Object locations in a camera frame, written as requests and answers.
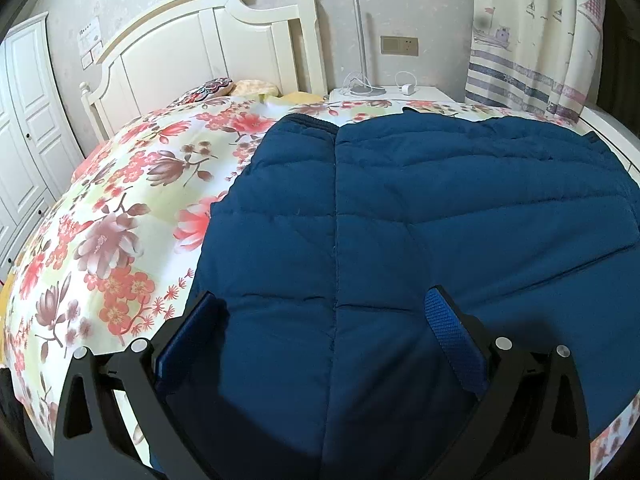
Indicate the peach pillow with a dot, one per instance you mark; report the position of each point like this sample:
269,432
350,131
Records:
254,87

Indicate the striped patterned curtain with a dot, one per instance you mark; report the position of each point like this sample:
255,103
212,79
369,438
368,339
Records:
535,56

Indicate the brass wall socket plate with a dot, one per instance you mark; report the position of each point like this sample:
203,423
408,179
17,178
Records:
397,45

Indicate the navy blue padded jacket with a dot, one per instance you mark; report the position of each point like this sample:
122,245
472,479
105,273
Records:
310,356

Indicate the white wardrobe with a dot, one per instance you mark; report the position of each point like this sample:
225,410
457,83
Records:
38,150

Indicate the floral bed quilt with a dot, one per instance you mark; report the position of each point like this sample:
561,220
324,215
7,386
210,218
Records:
114,258

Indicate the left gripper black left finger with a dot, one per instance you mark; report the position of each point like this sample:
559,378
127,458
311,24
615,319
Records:
112,421

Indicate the white nightstand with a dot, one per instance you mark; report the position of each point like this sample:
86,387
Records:
393,93

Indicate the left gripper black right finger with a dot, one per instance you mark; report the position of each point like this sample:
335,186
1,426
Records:
530,419

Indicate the white charger with cable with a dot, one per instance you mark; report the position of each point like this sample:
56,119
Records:
406,82

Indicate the dark patterned pillow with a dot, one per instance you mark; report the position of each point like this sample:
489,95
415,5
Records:
213,88

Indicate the white wooden headboard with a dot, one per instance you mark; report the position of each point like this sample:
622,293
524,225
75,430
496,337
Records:
179,44

